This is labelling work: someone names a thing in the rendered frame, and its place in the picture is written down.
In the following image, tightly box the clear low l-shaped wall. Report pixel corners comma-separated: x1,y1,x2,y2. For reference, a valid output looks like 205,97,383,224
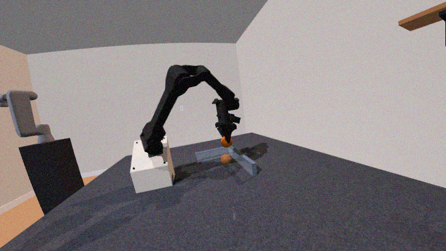
196,147,253,176

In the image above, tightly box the pale blue l-shaped wall top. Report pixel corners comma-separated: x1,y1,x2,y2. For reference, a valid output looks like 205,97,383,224
195,146,257,177

